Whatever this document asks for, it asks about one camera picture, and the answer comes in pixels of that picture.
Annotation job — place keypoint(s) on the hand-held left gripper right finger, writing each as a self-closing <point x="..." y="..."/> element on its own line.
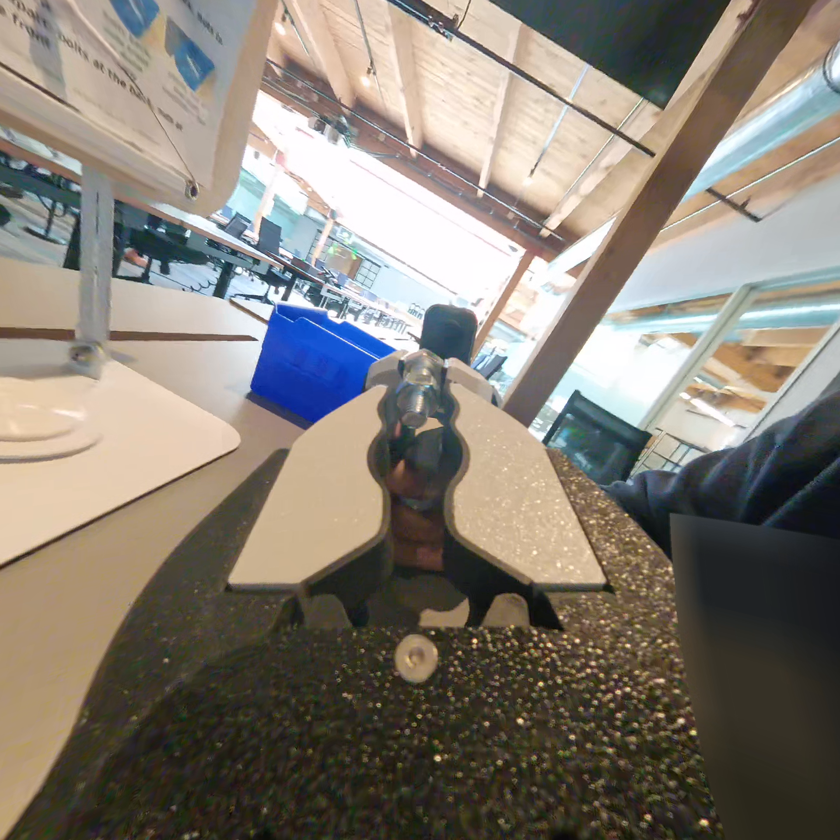
<point x="518" y="499"/>

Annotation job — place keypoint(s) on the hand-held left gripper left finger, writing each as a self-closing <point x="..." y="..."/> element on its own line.
<point x="315" y="499"/>

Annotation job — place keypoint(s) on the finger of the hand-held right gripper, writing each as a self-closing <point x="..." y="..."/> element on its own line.
<point x="469" y="379"/>
<point x="384" y="371"/>

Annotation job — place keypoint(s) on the blue plastic bin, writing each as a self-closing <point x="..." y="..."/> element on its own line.
<point x="308" y="367"/>

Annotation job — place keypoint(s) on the person's right forearm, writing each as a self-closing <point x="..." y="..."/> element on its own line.
<point x="754" y="459"/>

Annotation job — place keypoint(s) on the person's right hand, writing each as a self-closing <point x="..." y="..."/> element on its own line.
<point x="417" y="525"/>

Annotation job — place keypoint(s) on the black office chair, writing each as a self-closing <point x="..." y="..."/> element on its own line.
<point x="597" y="439"/>

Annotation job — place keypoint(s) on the row of office desks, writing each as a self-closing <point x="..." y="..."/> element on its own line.
<point x="216" y="243"/>

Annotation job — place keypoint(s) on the grey stand pole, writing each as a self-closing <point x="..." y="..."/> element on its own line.
<point x="95" y="262"/>

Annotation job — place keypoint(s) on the wooden sign board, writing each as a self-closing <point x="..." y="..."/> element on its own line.
<point x="236" y="98"/>

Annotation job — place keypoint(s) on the black ceiling panel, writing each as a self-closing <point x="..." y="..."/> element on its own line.
<point x="623" y="39"/>

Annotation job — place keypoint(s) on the printed instruction sheet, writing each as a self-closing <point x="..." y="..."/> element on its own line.
<point x="98" y="79"/>

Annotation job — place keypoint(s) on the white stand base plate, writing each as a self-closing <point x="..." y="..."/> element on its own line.
<point x="131" y="459"/>

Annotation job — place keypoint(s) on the wooden support post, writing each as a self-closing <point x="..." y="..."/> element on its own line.
<point x="656" y="197"/>

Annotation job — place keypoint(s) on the silver air duct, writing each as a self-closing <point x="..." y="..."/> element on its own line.
<point x="774" y="118"/>

